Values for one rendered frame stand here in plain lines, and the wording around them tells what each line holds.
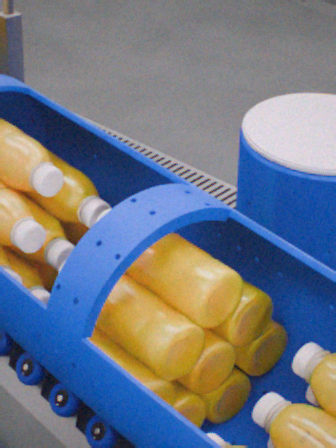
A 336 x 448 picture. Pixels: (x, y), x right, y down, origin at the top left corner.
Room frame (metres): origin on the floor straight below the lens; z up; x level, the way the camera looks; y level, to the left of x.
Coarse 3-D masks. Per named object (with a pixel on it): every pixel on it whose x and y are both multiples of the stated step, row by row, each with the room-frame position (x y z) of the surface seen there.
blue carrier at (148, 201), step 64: (64, 128) 1.35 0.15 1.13; (128, 192) 1.25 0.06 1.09; (192, 192) 1.03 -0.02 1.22; (128, 256) 0.92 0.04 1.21; (256, 256) 1.06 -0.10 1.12; (0, 320) 1.00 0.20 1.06; (64, 320) 0.90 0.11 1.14; (320, 320) 0.98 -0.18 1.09; (64, 384) 0.92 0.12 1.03; (128, 384) 0.81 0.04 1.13; (256, 384) 0.98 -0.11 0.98
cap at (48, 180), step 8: (40, 168) 1.17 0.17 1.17; (48, 168) 1.16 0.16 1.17; (56, 168) 1.17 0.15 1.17; (40, 176) 1.15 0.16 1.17; (48, 176) 1.16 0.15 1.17; (56, 176) 1.16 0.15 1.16; (40, 184) 1.15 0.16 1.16; (48, 184) 1.16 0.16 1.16; (56, 184) 1.16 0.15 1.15; (40, 192) 1.15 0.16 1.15; (48, 192) 1.16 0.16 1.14; (56, 192) 1.16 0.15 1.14
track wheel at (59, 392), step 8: (56, 384) 0.98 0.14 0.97; (56, 392) 0.97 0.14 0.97; (64, 392) 0.97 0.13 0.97; (56, 400) 0.96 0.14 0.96; (64, 400) 0.96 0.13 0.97; (72, 400) 0.95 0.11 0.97; (80, 400) 0.96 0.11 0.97; (56, 408) 0.96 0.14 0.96; (64, 408) 0.95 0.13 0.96; (72, 408) 0.95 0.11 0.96; (64, 416) 0.95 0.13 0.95
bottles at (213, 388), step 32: (64, 224) 1.22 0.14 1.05; (0, 256) 1.10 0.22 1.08; (32, 256) 1.14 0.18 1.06; (64, 256) 1.12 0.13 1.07; (32, 288) 1.11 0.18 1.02; (224, 352) 0.92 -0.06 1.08; (256, 352) 0.95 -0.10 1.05; (160, 384) 0.86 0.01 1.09; (192, 384) 0.89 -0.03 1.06; (224, 384) 0.93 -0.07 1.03; (192, 416) 0.90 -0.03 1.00; (224, 416) 0.93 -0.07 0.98; (256, 416) 0.83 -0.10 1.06; (288, 416) 0.81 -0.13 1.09; (320, 416) 0.80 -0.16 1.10
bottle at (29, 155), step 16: (0, 128) 1.25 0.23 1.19; (16, 128) 1.25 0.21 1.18; (0, 144) 1.21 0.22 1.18; (16, 144) 1.20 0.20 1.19; (32, 144) 1.21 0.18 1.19; (0, 160) 1.19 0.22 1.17; (16, 160) 1.18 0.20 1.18; (32, 160) 1.18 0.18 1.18; (48, 160) 1.19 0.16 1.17; (0, 176) 1.19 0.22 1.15; (16, 176) 1.17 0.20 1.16; (32, 176) 1.16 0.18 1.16
